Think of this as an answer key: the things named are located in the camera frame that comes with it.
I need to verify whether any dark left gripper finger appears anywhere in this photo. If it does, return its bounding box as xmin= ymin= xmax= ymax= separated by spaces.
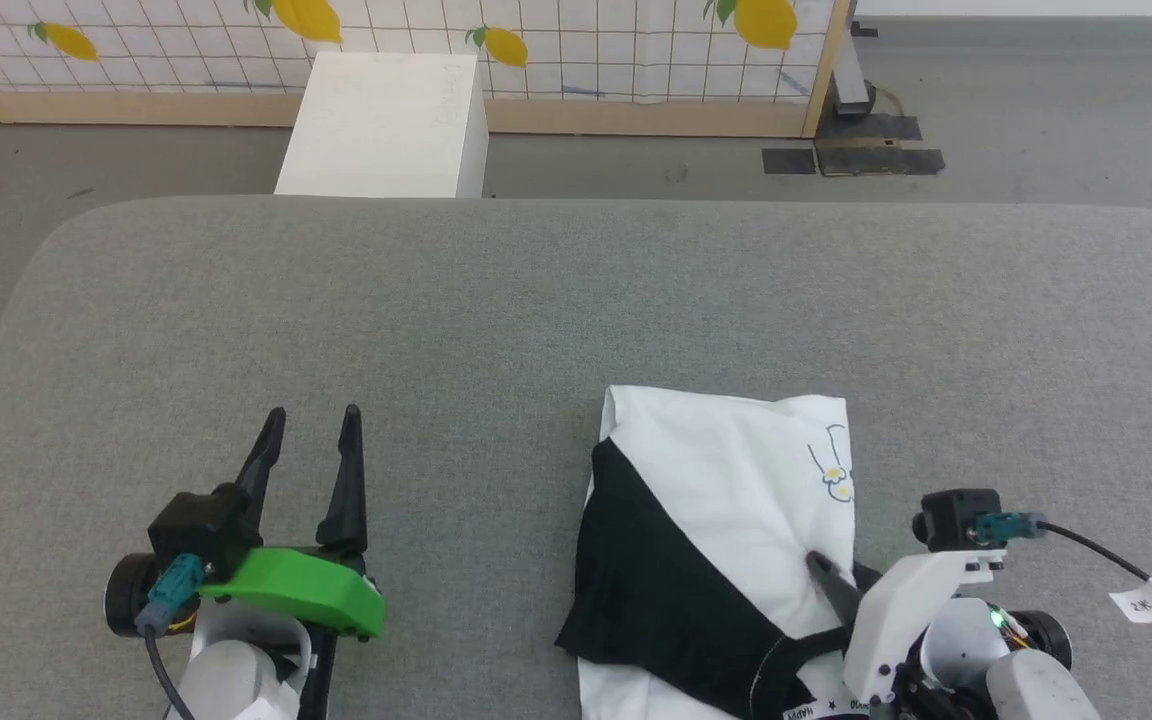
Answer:
xmin=314 ymin=403 xmax=371 ymax=553
xmin=234 ymin=406 xmax=288 ymax=513

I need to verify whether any white box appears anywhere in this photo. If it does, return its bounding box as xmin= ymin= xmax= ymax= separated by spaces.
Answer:
xmin=274 ymin=52 xmax=490 ymax=199

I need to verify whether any black right camera cable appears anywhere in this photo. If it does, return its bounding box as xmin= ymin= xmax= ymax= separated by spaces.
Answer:
xmin=1031 ymin=519 xmax=1152 ymax=637

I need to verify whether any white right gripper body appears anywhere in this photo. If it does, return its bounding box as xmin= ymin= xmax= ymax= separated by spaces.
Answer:
xmin=839 ymin=548 xmax=1008 ymax=707

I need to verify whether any white paper cable tag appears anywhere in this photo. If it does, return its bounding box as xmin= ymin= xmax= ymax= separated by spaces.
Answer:
xmin=1108 ymin=579 xmax=1152 ymax=626

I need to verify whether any white and black raglan shirt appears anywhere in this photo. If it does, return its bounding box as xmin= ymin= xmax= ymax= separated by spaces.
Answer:
xmin=554 ymin=385 xmax=884 ymax=720

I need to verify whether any grey metal stand foot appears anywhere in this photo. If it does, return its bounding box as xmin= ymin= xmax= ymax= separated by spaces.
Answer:
xmin=832 ymin=20 xmax=883 ymax=122

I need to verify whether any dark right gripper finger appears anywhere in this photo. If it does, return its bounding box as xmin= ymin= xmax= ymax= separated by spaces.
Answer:
xmin=805 ymin=551 xmax=864 ymax=633

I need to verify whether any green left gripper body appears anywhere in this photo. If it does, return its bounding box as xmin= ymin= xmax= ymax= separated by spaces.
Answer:
xmin=196 ymin=546 xmax=387 ymax=641

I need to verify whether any large black floor tape patch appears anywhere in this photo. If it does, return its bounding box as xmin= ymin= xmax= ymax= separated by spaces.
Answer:
xmin=813 ymin=112 xmax=946 ymax=178

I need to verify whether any black camera cable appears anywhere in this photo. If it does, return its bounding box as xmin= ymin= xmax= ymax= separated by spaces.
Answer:
xmin=1031 ymin=519 xmax=1152 ymax=637
xmin=141 ymin=625 xmax=199 ymax=720

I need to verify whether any black left camera cable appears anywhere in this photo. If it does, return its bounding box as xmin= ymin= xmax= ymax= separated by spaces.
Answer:
xmin=141 ymin=625 xmax=199 ymax=720

